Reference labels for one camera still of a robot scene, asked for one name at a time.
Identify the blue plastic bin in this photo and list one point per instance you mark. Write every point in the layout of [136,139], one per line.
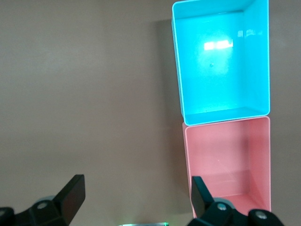
[211,70]

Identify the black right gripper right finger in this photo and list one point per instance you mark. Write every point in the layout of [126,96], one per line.
[202,202]

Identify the pink plastic bin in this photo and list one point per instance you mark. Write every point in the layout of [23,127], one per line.
[218,160]

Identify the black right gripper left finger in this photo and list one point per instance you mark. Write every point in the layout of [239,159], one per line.
[63,207]

